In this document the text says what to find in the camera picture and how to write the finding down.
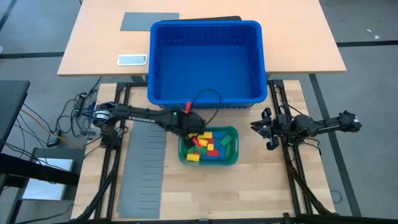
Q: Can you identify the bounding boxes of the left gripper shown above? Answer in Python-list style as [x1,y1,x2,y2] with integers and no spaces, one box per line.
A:
[167,110,206,150]

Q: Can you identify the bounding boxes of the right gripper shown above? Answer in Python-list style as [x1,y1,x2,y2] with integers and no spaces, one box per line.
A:
[250,107,296,151]

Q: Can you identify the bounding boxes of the small green plastic basket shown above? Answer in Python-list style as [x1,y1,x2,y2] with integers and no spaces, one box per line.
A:
[177,126,239,167]

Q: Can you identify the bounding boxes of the long grey slotted divider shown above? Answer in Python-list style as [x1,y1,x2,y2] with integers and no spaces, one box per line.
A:
[117,123,166,220]

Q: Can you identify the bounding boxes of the large blue plastic bin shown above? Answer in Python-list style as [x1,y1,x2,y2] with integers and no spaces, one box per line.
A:
[147,20,268,110]

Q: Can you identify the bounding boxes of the long green wooden block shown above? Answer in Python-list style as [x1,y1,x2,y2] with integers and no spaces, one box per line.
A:
[220,134,234,147]

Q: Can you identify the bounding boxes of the light wood desk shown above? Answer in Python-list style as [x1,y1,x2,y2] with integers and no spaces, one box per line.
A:
[57,0,347,77]

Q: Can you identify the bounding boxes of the silver metal clamp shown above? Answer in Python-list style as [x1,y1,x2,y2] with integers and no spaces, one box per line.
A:
[83,128,98,140]

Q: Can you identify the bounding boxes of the white-framed smartphone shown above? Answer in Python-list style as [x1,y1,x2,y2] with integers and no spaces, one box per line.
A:
[116,54,148,67]

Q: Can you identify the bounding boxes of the black power strip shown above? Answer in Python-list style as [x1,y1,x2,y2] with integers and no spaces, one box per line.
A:
[75,91,89,116]

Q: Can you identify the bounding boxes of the grey metal plate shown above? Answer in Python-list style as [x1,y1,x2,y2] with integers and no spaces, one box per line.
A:
[30,147,86,202]

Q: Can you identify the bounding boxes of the grey flat panel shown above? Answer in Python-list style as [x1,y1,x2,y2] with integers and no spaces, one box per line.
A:
[120,12,180,32]

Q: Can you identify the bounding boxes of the black power adapter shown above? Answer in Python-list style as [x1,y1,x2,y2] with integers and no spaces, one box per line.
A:
[46,129,62,147]

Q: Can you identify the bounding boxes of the black desk crossbar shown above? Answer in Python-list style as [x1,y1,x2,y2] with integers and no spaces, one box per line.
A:
[0,152,81,187]

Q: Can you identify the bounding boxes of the black side desk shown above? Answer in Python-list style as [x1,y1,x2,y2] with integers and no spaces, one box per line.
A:
[0,80,31,150]

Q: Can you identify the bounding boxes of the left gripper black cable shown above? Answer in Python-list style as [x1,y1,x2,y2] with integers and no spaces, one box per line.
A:
[192,88,223,125]

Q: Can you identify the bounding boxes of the blue cable loop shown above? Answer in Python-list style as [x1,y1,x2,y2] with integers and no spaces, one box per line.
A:
[329,189,343,205]

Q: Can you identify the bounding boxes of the yellow cable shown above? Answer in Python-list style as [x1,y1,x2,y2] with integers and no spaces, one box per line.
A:
[20,108,81,149]

